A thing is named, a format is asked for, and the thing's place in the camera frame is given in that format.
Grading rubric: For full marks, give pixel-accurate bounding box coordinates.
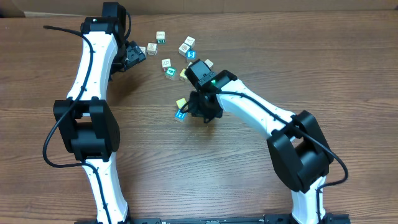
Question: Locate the yellow block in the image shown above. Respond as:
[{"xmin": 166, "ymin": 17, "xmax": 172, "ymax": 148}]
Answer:
[
  {"xmin": 179, "ymin": 68, "xmax": 188, "ymax": 82},
  {"xmin": 176, "ymin": 98, "xmax": 187, "ymax": 109}
]

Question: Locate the blue symbol block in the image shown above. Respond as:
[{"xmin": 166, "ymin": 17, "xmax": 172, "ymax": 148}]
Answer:
[{"xmin": 175, "ymin": 110, "xmax": 187, "ymax": 123}]

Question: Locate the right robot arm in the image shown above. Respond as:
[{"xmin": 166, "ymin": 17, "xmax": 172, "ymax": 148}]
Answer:
[{"xmin": 184, "ymin": 60, "xmax": 333, "ymax": 223}]

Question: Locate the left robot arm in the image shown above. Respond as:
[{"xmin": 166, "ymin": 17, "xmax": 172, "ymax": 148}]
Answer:
[{"xmin": 49, "ymin": 2, "xmax": 146, "ymax": 223}]

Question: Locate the wooden block bird picture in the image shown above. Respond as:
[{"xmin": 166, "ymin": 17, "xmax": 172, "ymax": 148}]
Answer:
[{"xmin": 139, "ymin": 47, "xmax": 147, "ymax": 55}]

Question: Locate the wooden block red letter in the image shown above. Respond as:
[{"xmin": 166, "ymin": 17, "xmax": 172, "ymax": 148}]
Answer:
[{"xmin": 147, "ymin": 43, "xmax": 158, "ymax": 55}]

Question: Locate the block with green side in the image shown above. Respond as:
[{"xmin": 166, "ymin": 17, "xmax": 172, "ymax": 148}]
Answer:
[{"xmin": 156, "ymin": 31, "xmax": 165, "ymax": 44}]

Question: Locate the wooden block faint drawing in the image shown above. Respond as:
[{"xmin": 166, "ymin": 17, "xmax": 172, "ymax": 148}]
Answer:
[{"xmin": 161, "ymin": 58, "xmax": 172, "ymax": 71}]

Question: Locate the yellow top block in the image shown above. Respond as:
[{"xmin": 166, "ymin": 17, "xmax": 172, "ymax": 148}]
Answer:
[{"xmin": 179, "ymin": 68, "xmax": 188, "ymax": 82}]

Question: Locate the green number four block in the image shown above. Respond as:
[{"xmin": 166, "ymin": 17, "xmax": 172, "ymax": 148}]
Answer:
[{"xmin": 165, "ymin": 67, "xmax": 177, "ymax": 80}]

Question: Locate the wooden block round picture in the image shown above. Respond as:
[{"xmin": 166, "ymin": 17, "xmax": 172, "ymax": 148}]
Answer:
[{"xmin": 178, "ymin": 43, "xmax": 191, "ymax": 57}]

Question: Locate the blue number five block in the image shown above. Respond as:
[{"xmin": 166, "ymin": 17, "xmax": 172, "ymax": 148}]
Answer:
[{"xmin": 185, "ymin": 50, "xmax": 197, "ymax": 62}]

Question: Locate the top right wooden block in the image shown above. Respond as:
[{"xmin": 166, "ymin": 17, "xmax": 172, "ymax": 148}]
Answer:
[{"xmin": 184, "ymin": 36, "xmax": 196, "ymax": 48}]

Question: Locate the cardboard backdrop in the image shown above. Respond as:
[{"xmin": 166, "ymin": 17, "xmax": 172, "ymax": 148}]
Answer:
[{"xmin": 1, "ymin": 0, "xmax": 397, "ymax": 17}]

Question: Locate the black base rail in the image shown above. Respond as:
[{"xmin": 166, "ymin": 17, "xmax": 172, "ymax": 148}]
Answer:
[{"xmin": 75, "ymin": 213, "xmax": 351, "ymax": 224}]

